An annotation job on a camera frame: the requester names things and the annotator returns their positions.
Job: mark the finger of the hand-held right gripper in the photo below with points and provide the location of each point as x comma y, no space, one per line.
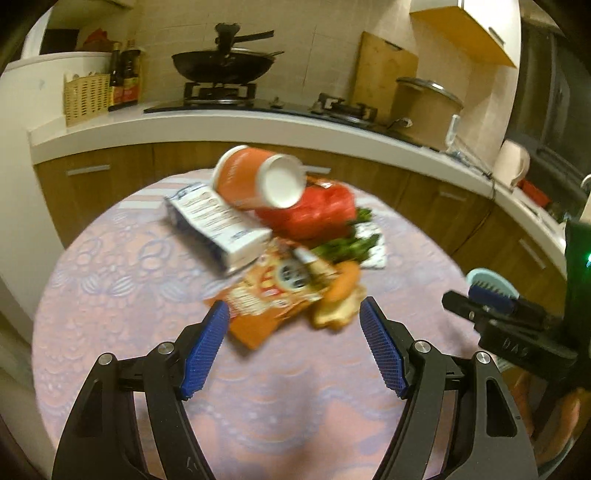
461,305
489,293

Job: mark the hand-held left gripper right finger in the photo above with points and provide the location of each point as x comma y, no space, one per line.
381,341

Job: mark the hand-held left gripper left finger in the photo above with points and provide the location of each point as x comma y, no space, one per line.
207,346

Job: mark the light blue plastic wastebasket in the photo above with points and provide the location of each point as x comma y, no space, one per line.
485,276

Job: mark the orange snack bag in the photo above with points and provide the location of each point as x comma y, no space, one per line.
258,323

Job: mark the white and blue carton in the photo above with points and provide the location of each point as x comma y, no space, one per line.
207,217

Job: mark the red plastic packet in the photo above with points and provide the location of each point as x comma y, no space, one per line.
318,212

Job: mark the orange paper cup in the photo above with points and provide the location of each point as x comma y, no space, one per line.
235,175

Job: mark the person's right hand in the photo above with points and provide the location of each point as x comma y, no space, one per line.
572,415

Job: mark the piece of bread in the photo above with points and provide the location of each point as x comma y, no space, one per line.
341,309

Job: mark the orange sausage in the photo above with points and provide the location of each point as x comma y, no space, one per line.
344,281

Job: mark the green leafy vegetable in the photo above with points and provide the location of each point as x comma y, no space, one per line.
346,247

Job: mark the red tray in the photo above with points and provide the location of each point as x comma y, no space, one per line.
535,193

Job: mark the pink lace tablecloth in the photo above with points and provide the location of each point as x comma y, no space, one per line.
115,277

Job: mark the white electric kettle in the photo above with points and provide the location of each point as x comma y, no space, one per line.
510,161

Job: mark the white plug-in timer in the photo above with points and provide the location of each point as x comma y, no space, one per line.
453,131

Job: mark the wooden kitchen counter cabinet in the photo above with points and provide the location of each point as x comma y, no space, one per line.
115,184

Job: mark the beige rice cooker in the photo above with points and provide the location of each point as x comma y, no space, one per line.
420,115

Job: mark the dark window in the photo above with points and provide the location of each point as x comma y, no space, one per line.
545,92

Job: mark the wooden cutting board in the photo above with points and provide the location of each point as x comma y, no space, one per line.
378,74

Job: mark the black gas stove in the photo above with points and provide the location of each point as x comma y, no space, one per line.
277,110

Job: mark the woven wicker basket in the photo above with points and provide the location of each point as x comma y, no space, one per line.
85,99

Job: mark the black wok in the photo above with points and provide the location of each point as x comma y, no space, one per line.
221,67

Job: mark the dark sauce bottle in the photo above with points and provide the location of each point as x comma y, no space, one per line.
115,78
131,74

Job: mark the red bag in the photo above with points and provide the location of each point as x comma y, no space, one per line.
99,40

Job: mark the yellow wall cabinet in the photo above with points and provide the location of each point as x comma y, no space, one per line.
489,23

